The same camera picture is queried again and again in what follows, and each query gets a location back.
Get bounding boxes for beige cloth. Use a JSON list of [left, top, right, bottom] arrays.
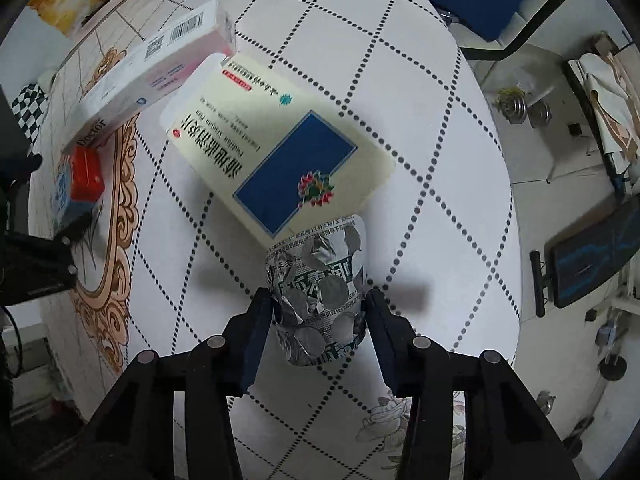
[[579, 50, 640, 162]]

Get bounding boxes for long white pink box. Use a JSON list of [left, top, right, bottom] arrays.
[[60, 0, 237, 156]]

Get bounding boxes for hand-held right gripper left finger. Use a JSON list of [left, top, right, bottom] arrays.
[[84, 287, 274, 480]]

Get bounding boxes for metal dumbbell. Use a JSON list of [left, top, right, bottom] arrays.
[[492, 87, 554, 129]]

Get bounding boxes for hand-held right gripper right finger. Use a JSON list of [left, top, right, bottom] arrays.
[[364, 287, 582, 480]]

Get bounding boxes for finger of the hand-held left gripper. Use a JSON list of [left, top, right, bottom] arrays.
[[0, 152, 45, 189], [0, 212, 96, 307]]

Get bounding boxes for silver blister pack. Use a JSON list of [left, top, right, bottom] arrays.
[[263, 214, 370, 367]]

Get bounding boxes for small blue red box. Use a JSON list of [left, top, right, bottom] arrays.
[[51, 147, 107, 234]]

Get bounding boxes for black white checkered cloth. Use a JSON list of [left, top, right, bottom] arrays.
[[10, 82, 51, 154]]

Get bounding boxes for cream medicine box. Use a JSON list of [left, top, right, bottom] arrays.
[[159, 52, 397, 251]]

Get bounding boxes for table with patterned cloth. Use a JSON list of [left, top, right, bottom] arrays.
[[27, 0, 524, 480]]

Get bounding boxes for black frame chair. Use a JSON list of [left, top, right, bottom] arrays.
[[439, 4, 587, 64]]

